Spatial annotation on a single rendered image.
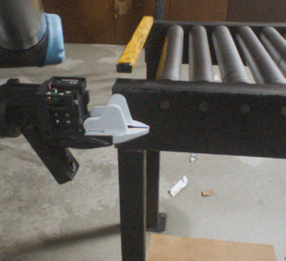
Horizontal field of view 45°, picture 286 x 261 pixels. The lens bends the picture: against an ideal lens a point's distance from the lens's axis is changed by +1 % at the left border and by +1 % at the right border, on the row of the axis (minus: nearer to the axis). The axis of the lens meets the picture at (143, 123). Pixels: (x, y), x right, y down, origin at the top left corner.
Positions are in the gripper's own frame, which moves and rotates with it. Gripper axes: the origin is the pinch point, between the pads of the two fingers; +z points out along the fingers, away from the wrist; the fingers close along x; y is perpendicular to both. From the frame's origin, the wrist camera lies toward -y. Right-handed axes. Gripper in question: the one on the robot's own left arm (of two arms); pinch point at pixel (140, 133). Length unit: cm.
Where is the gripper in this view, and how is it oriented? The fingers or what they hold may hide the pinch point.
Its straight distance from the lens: 51.4
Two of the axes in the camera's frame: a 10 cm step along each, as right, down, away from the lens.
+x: 1.2, -4.7, 8.8
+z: 9.9, 0.6, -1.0
